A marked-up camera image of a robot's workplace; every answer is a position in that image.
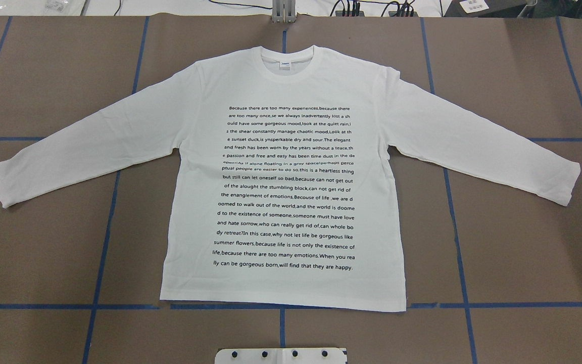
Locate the white long-sleeve printed shirt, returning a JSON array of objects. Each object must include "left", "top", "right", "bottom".
[{"left": 0, "top": 46, "right": 580, "bottom": 312}]

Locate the aluminium frame post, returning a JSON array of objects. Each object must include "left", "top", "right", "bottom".
[{"left": 272, "top": 0, "right": 297, "bottom": 23}]

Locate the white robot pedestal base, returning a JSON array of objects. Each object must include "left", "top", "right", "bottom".
[{"left": 214, "top": 347, "right": 348, "bottom": 363}]

